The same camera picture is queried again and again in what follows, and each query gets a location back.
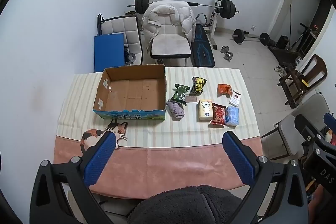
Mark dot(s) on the cardboard box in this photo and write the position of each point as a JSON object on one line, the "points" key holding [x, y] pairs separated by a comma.
{"points": [[131, 94]]}

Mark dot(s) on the white cigarette carton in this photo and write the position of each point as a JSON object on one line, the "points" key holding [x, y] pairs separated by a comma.
{"points": [[235, 98]]}

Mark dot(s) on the dark fleece garment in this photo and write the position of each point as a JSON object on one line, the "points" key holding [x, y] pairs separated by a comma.
{"points": [[183, 205]]}

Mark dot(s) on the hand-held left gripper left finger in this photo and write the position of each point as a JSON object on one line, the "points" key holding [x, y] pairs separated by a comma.
{"points": [[101, 158]]}

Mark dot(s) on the red wet wipes packet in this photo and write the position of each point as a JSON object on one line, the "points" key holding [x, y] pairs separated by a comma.
{"points": [[219, 114]]}

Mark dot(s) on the chrome dumbbell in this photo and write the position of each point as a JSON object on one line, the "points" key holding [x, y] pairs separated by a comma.
{"points": [[225, 49], [229, 56]]}

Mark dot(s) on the white puffer jacket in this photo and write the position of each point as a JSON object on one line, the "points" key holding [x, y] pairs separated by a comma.
{"points": [[162, 13]]}

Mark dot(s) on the barbell with black plates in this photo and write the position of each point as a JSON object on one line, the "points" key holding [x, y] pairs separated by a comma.
{"points": [[227, 9]]}

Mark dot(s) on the striped cat print tablecloth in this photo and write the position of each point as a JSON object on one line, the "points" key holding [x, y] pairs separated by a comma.
{"points": [[170, 155]]}

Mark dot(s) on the white barbell rack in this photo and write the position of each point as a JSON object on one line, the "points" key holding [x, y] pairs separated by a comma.
{"points": [[219, 3]]}

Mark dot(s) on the black weight bench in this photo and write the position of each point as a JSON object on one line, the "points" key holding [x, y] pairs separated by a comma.
{"points": [[202, 51]]}

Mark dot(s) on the white quilted chair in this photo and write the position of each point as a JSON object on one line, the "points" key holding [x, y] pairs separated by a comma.
{"points": [[123, 27]]}

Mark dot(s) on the white padded chair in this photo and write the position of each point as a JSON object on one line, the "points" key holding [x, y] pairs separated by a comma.
{"points": [[170, 45]]}

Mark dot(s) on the short barbell with plates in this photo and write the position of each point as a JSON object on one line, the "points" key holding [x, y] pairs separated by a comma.
{"points": [[239, 35]]}

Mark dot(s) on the grey folding chair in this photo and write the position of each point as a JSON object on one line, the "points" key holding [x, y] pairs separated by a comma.
{"points": [[288, 134]]}

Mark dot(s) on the blue tissue pack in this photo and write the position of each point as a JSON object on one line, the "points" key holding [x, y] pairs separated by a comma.
{"points": [[232, 116]]}

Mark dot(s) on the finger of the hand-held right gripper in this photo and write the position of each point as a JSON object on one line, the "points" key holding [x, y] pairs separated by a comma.
{"points": [[331, 119], [308, 129]]}

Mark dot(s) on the dark wooden chair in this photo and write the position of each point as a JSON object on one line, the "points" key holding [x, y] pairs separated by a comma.
{"points": [[317, 66]]}

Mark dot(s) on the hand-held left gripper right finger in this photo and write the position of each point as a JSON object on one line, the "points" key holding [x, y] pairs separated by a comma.
{"points": [[239, 161]]}

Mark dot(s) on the orange crinkled packet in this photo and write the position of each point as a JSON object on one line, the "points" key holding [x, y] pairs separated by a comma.
{"points": [[224, 89]]}

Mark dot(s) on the purple cloth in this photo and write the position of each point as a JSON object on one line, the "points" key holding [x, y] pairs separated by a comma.
{"points": [[176, 110]]}

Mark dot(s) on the white shoe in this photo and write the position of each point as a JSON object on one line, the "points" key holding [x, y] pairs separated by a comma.
{"points": [[283, 72], [278, 68]]}

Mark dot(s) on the green snack packet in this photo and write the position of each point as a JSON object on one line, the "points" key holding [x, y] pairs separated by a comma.
{"points": [[179, 94]]}

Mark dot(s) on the black shoe wipes packet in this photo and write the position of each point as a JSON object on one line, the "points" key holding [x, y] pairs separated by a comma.
{"points": [[198, 86]]}

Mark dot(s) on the yellow tissue pack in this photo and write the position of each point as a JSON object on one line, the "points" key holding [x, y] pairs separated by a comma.
{"points": [[205, 110]]}

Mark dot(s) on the brown label patch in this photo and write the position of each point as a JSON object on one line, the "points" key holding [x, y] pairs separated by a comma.
{"points": [[191, 99]]}

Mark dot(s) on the blue flat board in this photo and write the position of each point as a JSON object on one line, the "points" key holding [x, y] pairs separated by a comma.
{"points": [[109, 52]]}

